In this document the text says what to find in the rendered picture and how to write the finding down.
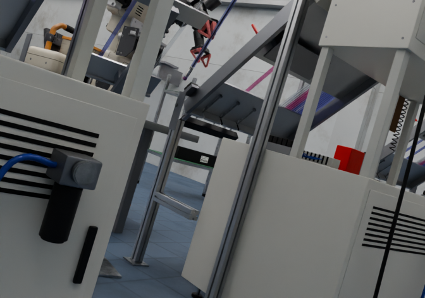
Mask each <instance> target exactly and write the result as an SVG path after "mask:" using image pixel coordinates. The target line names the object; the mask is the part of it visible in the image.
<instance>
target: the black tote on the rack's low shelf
mask: <svg viewBox="0 0 425 298"><path fill-rule="evenodd" d="M174 158H178V159H182V160H185V161H190V162H193V163H198V164H201V165H205V166H210V167H213V168H214V165H215V162H216V158H217V156H213V155H210V154H206V153H203V152H199V151H195V150H192V149H188V148H186V147H182V146H177V148H176V152H175V157H174Z"/></svg>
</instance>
